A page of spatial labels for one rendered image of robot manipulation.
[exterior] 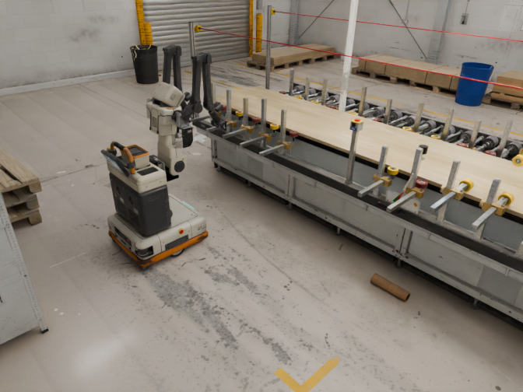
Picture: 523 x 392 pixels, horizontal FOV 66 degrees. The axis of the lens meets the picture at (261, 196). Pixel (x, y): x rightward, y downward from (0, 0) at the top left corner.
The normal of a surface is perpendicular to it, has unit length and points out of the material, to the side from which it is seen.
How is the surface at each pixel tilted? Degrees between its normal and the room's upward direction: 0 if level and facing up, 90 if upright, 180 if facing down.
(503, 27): 90
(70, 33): 90
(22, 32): 90
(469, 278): 90
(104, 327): 0
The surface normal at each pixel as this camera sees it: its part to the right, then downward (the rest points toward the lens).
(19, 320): 0.69, 0.37
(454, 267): -0.72, 0.33
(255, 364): 0.02, -0.87
